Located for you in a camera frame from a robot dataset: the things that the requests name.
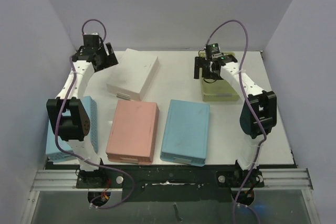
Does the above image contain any white plastic basket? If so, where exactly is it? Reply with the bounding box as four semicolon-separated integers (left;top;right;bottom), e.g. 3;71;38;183
106;48;160;101

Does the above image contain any yellow-green plastic basket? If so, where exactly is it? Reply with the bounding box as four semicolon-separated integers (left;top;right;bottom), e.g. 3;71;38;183
198;50;239;102

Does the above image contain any pink plastic basket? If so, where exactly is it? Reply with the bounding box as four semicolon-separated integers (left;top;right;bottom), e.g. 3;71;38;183
106;100;160;165

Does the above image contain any light blue plastic basket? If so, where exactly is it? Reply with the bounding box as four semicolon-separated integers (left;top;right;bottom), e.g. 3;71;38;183
45;96;99;163

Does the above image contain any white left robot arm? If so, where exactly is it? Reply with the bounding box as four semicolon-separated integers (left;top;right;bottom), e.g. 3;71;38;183
46;33;118;188

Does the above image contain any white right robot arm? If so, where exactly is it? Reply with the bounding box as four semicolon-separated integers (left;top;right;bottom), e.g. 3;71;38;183
194;43;277;187

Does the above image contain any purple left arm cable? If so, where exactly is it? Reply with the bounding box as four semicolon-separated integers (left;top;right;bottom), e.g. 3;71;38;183
54;19;136;210

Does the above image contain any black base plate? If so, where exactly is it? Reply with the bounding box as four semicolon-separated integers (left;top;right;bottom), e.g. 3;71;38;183
76;165;264;202

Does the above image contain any aluminium table frame rail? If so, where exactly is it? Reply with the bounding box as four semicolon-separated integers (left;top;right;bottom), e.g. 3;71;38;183
31;170;77;191

